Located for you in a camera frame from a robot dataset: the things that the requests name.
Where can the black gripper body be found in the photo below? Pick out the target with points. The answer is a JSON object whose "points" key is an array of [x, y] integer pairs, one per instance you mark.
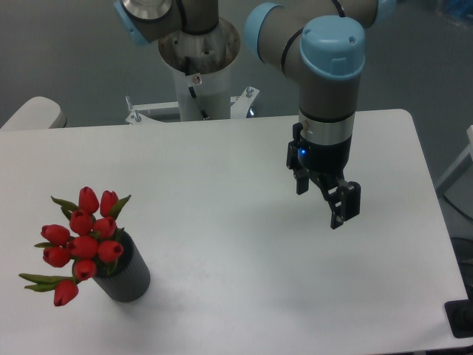
{"points": [[323, 163]]}

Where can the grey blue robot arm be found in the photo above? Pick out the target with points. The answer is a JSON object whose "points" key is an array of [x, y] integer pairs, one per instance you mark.
{"points": [[320, 45]]}

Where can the dark grey ribbed vase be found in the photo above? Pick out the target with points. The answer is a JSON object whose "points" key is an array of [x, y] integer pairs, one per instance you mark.
{"points": [[131, 278]]}

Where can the white furniture at right edge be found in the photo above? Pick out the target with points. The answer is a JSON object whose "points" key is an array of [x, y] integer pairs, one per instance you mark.
{"points": [[457, 168]]}

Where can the red tulip bouquet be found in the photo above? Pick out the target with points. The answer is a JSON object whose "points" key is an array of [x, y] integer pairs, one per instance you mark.
{"points": [[92, 243]]}

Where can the white chair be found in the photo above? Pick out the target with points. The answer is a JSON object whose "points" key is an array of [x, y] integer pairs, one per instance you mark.
{"points": [[37, 113]]}

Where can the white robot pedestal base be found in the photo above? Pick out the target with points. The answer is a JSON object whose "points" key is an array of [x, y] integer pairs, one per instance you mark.
{"points": [[201, 68]]}

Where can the black table cable port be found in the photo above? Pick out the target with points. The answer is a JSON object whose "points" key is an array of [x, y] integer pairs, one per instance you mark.
{"points": [[459, 314]]}

